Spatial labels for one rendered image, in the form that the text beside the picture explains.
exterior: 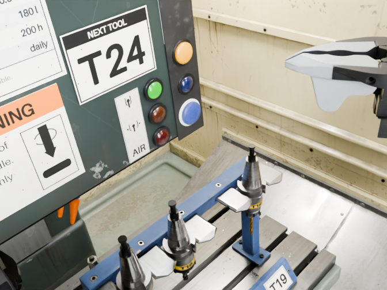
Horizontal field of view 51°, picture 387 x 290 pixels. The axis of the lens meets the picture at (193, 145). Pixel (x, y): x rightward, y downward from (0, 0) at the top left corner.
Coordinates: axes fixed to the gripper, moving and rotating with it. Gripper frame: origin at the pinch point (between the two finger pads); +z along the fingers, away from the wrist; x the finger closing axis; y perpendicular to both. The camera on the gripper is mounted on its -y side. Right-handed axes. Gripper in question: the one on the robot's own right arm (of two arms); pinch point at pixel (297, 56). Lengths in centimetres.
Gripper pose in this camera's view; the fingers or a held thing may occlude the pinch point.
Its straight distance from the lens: 45.3
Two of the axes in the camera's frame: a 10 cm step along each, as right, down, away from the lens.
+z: -9.6, -0.8, 2.8
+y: 1.0, 8.1, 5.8
